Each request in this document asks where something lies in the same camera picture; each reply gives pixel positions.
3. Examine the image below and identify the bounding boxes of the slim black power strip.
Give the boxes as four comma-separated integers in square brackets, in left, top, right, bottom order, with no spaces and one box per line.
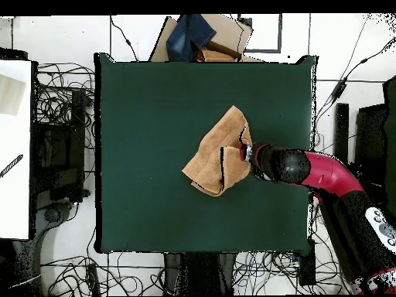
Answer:
[87,262,101,296]

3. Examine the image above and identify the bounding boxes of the black flat panel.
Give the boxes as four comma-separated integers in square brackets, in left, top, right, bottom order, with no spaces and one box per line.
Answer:
[353,103,387,186]

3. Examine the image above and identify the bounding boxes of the black electronics box with cables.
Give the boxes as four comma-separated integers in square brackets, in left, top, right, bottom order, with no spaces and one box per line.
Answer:
[32,89,87,202]

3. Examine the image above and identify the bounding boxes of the narrow black bar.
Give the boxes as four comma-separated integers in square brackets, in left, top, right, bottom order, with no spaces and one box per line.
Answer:
[334,102,350,157]

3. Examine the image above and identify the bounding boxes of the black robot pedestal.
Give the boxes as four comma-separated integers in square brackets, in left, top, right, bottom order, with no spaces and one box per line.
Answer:
[163,251,239,296]

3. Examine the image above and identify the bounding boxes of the black square frame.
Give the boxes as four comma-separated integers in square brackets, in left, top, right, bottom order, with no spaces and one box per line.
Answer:
[237,13,283,54]

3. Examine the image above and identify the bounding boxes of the grey chair base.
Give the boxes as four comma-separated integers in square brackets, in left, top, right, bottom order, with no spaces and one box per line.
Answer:
[33,200,78,248]

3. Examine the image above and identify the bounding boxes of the black striped stick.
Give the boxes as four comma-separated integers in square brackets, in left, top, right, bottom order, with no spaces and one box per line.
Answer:
[0,153,25,179]

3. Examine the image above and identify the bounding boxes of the beige paper sheet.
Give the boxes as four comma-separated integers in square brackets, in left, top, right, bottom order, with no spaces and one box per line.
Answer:
[0,73,26,117]

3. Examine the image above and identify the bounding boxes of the tan terry towel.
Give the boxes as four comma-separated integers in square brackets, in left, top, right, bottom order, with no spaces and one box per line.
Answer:
[181,104,254,198]

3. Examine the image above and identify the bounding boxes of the blue jeans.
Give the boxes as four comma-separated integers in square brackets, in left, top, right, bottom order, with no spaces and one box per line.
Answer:
[166,13,217,62]

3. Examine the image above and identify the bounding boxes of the white table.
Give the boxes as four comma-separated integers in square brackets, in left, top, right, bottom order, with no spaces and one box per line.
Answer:
[0,58,33,241]

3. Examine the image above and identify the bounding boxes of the black power adapter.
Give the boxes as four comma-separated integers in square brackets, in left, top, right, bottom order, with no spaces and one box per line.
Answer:
[329,77,348,101]

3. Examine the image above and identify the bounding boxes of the dark green table cloth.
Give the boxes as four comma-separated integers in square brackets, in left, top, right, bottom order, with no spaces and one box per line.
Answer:
[93,52,319,254]

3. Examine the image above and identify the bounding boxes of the brown cardboard box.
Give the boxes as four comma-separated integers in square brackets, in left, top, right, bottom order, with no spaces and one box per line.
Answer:
[148,13,264,63]

